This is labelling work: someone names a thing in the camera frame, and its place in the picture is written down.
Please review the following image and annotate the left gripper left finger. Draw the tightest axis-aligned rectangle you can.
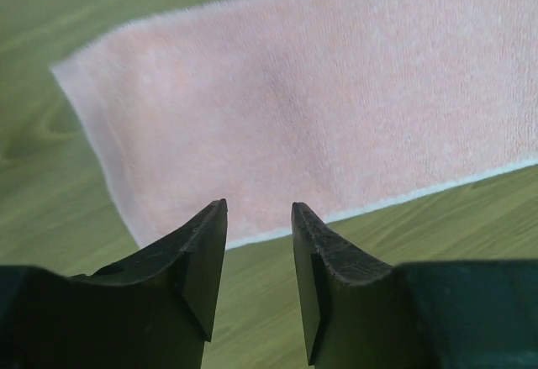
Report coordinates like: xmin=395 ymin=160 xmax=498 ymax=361
xmin=1 ymin=200 xmax=227 ymax=368

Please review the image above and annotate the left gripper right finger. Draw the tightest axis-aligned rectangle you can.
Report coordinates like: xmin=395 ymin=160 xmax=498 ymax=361
xmin=292 ymin=203 xmax=537 ymax=368

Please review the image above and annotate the pink towel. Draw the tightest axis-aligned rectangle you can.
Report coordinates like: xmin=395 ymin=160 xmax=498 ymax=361
xmin=52 ymin=0 xmax=537 ymax=247

